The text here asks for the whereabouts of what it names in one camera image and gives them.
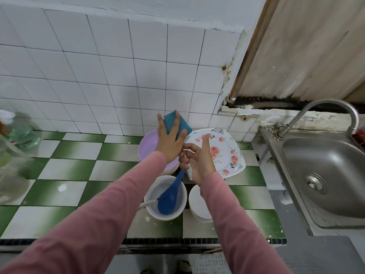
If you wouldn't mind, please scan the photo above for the person's right hand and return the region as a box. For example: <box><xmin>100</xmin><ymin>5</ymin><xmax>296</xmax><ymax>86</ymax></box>
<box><xmin>179</xmin><ymin>134</ymin><xmax>217</xmax><ymax>186</ymax></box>

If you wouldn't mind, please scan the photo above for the person's left hand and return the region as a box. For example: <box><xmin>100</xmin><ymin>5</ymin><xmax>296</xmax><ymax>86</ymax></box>
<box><xmin>155</xmin><ymin>111</ymin><xmax>189</xmax><ymax>164</ymax></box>

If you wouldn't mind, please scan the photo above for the purple plastic bowl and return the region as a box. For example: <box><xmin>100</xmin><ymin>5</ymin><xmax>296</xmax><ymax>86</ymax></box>
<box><xmin>138</xmin><ymin>129</ymin><xmax>182</xmax><ymax>175</ymax></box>

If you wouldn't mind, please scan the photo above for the blue cleaning cloth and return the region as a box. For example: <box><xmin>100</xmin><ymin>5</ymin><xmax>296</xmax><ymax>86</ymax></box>
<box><xmin>163</xmin><ymin>110</ymin><xmax>193</xmax><ymax>137</ymax></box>

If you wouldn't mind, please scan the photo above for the stack of floral plates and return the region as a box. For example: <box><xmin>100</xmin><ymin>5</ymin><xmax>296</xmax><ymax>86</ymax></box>
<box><xmin>185</xmin><ymin>127</ymin><xmax>247</xmax><ymax>180</ymax></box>

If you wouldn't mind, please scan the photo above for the stack of white saucers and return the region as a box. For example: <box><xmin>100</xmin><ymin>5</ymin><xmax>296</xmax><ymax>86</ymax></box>
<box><xmin>188</xmin><ymin>184</ymin><xmax>214</xmax><ymax>223</ymax></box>

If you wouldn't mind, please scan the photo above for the blue rice paddle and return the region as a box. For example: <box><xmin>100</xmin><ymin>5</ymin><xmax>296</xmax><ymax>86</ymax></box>
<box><xmin>157</xmin><ymin>168</ymin><xmax>187</xmax><ymax>216</ymax></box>

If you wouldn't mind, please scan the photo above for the white bowl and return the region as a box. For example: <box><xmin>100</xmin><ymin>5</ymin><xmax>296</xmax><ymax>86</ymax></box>
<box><xmin>144</xmin><ymin>174</ymin><xmax>188</xmax><ymax>221</ymax></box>

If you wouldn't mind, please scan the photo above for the metal fork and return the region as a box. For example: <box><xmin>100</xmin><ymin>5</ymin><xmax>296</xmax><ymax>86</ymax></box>
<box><xmin>138</xmin><ymin>198</ymin><xmax>159</xmax><ymax>209</ymax></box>

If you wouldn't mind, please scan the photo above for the person's right forearm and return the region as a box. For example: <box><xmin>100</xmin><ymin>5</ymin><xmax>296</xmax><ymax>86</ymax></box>
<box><xmin>198</xmin><ymin>171</ymin><xmax>292</xmax><ymax>274</ymax></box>

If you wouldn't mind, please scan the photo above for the person's left forearm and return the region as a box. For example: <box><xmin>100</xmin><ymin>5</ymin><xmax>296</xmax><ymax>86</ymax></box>
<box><xmin>0</xmin><ymin>151</ymin><xmax>169</xmax><ymax>274</ymax></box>

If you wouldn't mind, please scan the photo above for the green checkered tile countertop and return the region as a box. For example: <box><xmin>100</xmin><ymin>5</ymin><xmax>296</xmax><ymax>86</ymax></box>
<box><xmin>0</xmin><ymin>131</ymin><xmax>287</xmax><ymax>249</ymax></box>

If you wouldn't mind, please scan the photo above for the person's right leg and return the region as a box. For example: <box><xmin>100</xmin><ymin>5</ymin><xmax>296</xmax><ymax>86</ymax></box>
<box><xmin>176</xmin><ymin>258</ymin><xmax>193</xmax><ymax>274</ymax></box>

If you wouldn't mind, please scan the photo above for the stainless steel sink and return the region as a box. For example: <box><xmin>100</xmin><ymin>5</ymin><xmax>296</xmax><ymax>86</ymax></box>
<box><xmin>257</xmin><ymin>125</ymin><xmax>365</xmax><ymax>232</ymax></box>

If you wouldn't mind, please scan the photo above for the chrome faucet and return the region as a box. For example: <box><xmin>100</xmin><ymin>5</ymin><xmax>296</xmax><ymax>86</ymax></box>
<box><xmin>275</xmin><ymin>99</ymin><xmax>360</xmax><ymax>139</ymax></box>

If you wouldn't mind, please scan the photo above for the clear bottle with green liquid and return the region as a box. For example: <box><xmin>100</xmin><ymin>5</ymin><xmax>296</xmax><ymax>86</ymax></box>
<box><xmin>0</xmin><ymin>110</ymin><xmax>42</xmax><ymax>152</ymax></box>

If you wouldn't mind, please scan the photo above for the red plastic cutlery cup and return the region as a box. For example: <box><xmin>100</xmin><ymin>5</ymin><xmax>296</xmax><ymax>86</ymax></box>
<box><xmin>354</xmin><ymin>128</ymin><xmax>365</xmax><ymax>147</ymax></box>

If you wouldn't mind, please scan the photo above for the large clear plastic bottle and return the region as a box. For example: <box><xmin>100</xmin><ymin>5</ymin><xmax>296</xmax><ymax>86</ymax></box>
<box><xmin>0</xmin><ymin>137</ymin><xmax>29</xmax><ymax>204</ymax></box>

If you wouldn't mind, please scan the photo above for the weathered wooden board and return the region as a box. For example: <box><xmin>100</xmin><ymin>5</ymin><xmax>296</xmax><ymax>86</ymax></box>
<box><xmin>228</xmin><ymin>0</ymin><xmax>365</xmax><ymax>109</ymax></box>

